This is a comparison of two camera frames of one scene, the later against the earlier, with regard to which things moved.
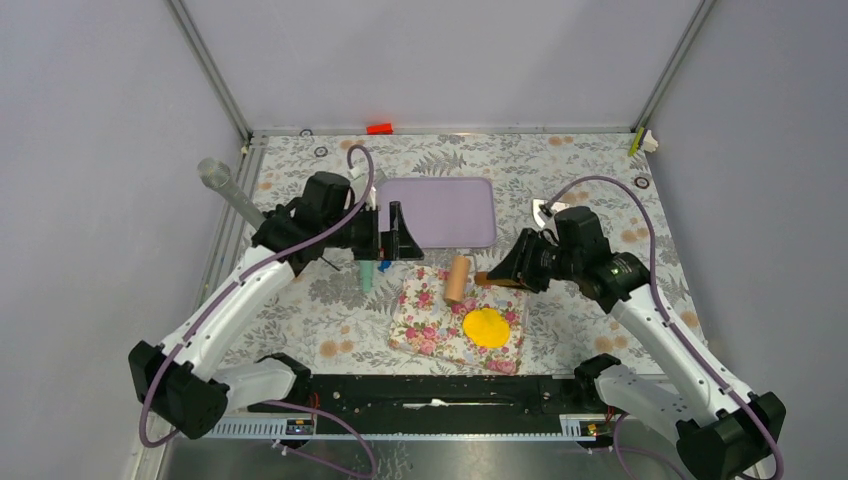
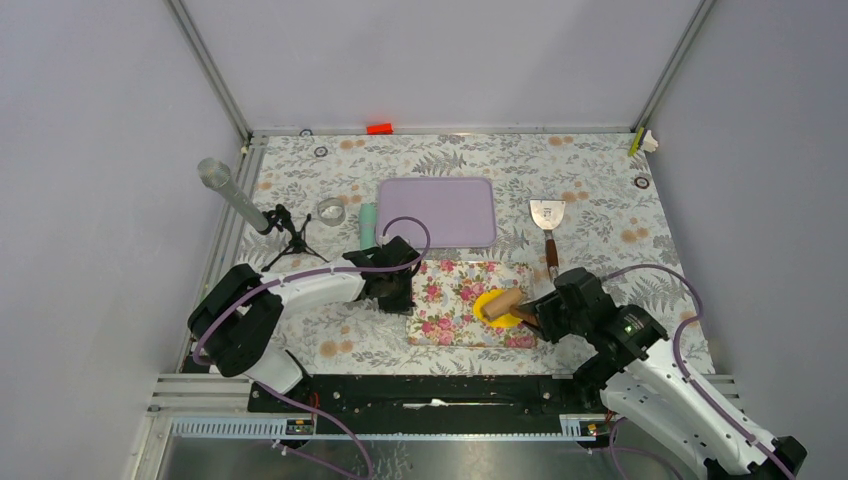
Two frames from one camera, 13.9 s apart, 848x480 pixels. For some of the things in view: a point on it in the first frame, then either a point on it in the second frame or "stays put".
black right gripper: [518, 266] -> [546, 327]
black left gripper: [396, 244] -> [405, 304]
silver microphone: [216, 174] stays put
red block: [380, 129] stays put
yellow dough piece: [486, 328] -> [506, 320]
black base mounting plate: [441, 404] stays put
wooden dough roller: [456, 280] -> [505, 303]
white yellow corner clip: [645, 141] stays put
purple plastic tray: [441, 212] stays put
